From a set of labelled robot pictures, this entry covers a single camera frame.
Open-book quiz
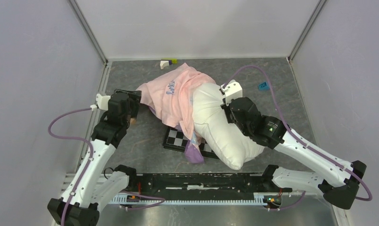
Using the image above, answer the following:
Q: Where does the white pillow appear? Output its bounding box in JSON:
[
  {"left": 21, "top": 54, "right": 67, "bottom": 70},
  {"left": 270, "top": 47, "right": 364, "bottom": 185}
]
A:
[{"left": 193, "top": 83, "right": 264, "bottom": 170}]

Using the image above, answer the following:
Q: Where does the pink printed pillowcase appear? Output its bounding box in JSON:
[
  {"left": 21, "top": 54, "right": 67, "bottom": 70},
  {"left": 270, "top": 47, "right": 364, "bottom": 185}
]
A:
[{"left": 137, "top": 63, "right": 216, "bottom": 164}]

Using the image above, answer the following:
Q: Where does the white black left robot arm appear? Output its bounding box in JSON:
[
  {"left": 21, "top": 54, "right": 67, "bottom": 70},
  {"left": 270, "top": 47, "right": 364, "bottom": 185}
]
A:
[{"left": 48, "top": 89, "right": 142, "bottom": 226}]

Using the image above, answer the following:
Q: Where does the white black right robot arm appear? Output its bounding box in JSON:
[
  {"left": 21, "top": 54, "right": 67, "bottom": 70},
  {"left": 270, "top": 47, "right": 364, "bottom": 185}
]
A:
[{"left": 221, "top": 97, "right": 367, "bottom": 210}]

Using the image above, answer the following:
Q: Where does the small blue block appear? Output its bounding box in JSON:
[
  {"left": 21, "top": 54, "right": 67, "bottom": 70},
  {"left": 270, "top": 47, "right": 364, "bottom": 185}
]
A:
[{"left": 258, "top": 81, "right": 270, "bottom": 91}]

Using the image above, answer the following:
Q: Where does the white yellow purple toy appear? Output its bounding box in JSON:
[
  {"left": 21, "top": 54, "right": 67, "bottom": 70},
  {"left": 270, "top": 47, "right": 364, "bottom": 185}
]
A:
[{"left": 160, "top": 58, "right": 177, "bottom": 70}]

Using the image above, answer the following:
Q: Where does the black white chessboard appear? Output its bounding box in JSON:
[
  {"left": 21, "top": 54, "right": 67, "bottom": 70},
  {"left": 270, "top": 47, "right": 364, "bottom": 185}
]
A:
[{"left": 162, "top": 127, "right": 218, "bottom": 159}]

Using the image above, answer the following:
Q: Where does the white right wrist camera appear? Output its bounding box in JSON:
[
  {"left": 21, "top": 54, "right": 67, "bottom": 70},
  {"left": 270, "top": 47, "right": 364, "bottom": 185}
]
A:
[{"left": 219, "top": 80, "right": 243, "bottom": 105}]

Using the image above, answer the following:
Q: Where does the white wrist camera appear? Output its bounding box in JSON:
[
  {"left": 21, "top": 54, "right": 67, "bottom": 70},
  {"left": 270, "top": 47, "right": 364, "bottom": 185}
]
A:
[
  {"left": 90, "top": 93, "right": 111, "bottom": 111},
  {"left": 219, "top": 80, "right": 243, "bottom": 105}
]

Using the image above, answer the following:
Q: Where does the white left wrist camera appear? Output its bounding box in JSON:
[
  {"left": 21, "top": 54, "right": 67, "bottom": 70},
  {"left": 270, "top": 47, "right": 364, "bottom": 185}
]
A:
[{"left": 90, "top": 93, "right": 111, "bottom": 111}]

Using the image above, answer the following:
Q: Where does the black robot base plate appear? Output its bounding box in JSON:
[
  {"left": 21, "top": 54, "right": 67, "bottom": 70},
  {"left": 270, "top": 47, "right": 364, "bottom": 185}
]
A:
[{"left": 126, "top": 173, "right": 292, "bottom": 201}]

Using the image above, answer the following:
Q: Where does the grey slotted cable duct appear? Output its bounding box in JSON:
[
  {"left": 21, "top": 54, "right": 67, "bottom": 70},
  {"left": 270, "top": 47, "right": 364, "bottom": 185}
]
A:
[{"left": 109, "top": 193, "right": 281, "bottom": 207}]

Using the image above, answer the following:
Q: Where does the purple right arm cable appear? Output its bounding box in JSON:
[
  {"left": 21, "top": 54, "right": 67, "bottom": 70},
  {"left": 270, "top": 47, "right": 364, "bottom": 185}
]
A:
[{"left": 222, "top": 65, "right": 373, "bottom": 212}]

